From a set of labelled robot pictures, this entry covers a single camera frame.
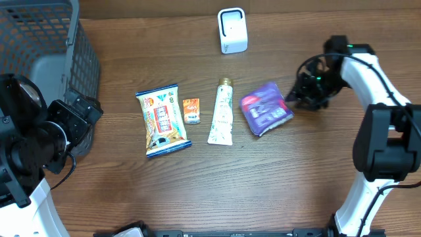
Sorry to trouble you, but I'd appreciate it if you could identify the white barcode scanner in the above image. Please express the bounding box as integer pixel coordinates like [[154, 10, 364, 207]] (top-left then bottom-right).
[[217, 7, 248, 54]]

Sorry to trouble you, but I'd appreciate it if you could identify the red purple pad package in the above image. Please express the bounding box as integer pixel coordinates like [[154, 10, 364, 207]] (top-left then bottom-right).
[[239, 82, 294, 137]]

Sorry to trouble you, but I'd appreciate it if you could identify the small orange packet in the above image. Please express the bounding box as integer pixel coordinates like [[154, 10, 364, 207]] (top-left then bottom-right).
[[183, 98, 201, 124]]

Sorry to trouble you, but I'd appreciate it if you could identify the gold blue wipes packet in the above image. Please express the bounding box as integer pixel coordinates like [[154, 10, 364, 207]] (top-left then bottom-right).
[[136, 84, 192, 158]]

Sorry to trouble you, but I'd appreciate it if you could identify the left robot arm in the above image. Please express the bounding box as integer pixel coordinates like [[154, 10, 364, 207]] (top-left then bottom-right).
[[1, 74, 103, 236]]

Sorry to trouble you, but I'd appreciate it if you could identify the grey plastic shopping basket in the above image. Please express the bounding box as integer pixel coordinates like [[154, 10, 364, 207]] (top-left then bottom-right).
[[0, 0, 101, 157]]

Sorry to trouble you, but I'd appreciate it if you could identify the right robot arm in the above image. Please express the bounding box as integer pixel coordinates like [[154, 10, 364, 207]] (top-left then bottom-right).
[[286, 36, 420, 236]]

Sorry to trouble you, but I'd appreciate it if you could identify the white tube with gold cap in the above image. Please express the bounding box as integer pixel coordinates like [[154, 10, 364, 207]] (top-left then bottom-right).
[[207, 78, 234, 145]]

